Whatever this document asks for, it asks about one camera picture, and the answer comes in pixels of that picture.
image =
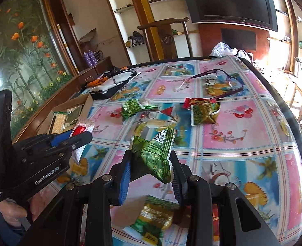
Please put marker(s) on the black flat television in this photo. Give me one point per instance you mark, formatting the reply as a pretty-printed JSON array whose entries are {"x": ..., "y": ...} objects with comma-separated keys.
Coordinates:
[{"x": 233, "y": 2}]

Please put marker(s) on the white red snack packet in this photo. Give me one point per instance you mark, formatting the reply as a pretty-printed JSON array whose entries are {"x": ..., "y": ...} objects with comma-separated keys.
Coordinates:
[{"x": 83, "y": 129}]

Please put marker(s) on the flower painted wall panel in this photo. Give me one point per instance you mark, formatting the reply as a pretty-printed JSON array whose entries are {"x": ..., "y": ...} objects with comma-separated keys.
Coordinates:
[{"x": 25, "y": 56}]

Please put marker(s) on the black white orange bag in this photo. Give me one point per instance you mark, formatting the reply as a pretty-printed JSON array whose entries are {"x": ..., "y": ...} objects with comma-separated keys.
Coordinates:
[{"x": 110, "y": 83}]

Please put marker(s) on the person's left forearm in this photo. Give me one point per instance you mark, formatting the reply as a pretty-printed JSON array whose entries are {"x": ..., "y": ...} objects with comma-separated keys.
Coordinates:
[{"x": 7, "y": 235}]

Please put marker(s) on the clear plastic wrapper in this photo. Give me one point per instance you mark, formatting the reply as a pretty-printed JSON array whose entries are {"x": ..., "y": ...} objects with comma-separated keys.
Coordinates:
[{"x": 148, "y": 103}]

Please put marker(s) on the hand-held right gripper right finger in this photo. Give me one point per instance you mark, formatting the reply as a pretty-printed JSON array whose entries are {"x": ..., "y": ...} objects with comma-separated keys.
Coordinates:
[{"x": 177, "y": 184}]

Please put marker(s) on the yellow green snack packet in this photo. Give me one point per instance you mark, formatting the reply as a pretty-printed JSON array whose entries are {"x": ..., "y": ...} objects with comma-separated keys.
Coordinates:
[{"x": 151, "y": 217}]

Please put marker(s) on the purple bottles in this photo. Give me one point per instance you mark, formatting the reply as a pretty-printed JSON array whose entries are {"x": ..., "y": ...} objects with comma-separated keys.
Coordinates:
[{"x": 90, "y": 57}]

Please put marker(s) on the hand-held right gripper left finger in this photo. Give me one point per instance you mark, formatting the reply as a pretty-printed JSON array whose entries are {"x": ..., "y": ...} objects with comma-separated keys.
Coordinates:
[{"x": 124, "y": 182}]

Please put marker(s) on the shiny green snack packet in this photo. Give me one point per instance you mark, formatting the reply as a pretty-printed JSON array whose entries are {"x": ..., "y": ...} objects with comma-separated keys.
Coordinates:
[{"x": 153, "y": 158}]

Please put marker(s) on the small green snack packet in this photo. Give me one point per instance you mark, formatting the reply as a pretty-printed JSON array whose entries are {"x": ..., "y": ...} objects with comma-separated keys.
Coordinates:
[{"x": 131, "y": 107}]

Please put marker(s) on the white plastic bags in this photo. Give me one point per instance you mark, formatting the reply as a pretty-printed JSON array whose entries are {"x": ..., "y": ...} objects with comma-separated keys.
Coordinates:
[{"x": 225, "y": 50}]

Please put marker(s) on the red gold snack packet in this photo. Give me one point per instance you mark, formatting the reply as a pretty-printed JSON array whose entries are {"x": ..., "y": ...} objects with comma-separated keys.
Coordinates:
[{"x": 194, "y": 101}]

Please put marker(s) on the small silver snack packet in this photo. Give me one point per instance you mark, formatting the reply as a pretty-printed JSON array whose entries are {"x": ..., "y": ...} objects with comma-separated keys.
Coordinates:
[{"x": 76, "y": 113}]

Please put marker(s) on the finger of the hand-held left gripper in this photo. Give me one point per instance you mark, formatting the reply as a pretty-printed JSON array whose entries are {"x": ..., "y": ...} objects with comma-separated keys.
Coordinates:
[
  {"x": 80, "y": 141},
  {"x": 61, "y": 138}
]

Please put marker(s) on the brown cardboard box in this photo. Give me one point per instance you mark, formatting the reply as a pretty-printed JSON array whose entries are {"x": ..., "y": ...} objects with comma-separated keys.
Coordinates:
[{"x": 86, "y": 105}]

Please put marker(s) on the person's left hand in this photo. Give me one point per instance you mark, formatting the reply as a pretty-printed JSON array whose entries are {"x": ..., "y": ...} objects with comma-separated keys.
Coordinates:
[{"x": 11, "y": 211}]

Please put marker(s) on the purple frame eyeglasses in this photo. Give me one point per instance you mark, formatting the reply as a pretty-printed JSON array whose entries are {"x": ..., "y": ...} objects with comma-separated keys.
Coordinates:
[{"x": 230, "y": 80}]

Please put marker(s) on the brown bag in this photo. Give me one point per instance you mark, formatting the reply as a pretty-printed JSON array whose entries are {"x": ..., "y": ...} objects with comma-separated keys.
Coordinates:
[{"x": 88, "y": 35}]

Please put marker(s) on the wooden chair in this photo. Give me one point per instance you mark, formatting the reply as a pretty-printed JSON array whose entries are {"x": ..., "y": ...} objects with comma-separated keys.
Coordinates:
[{"x": 166, "y": 33}]

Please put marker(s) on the dark cloth bundle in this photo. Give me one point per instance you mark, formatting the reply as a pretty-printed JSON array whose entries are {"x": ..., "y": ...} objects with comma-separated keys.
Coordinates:
[{"x": 135, "y": 39}]

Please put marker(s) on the wooden low cabinet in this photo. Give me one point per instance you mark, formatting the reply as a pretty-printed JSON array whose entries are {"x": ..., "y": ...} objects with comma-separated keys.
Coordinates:
[{"x": 99, "y": 69}]

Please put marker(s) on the green white-edged snack packet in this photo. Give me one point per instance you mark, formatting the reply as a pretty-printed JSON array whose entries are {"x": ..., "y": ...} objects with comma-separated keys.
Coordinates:
[{"x": 204, "y": 114}]

